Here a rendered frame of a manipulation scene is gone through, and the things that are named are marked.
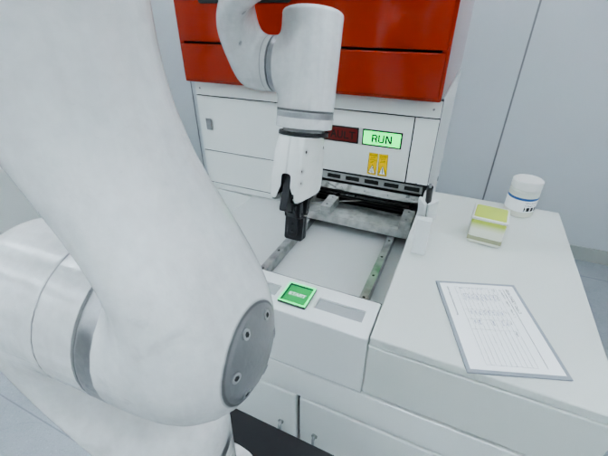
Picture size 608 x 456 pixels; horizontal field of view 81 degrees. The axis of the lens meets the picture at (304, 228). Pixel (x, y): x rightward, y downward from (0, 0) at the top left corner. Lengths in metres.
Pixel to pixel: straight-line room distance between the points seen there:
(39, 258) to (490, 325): 0.63
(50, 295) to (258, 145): 1.07
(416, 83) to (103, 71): 0.88
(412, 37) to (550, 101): 1.69
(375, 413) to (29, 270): 0.63
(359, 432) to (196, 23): 1.16
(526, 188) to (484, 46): 1.59
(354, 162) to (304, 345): 0.65
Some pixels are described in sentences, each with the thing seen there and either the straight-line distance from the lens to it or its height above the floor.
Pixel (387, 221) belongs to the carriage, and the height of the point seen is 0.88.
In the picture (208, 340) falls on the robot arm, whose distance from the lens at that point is 0.22.
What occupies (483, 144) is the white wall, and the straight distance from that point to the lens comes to 2.63.
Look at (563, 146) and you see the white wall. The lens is 2.67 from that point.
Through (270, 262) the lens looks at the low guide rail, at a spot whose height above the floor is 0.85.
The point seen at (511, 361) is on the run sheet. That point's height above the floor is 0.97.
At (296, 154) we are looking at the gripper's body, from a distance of 0.51.
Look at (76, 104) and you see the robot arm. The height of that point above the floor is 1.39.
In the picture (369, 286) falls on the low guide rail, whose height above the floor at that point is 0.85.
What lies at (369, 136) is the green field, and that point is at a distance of 1.11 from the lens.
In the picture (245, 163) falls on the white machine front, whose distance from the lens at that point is 1.34.
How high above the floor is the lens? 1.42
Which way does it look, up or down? 31 degrees down
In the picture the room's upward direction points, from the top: straight up
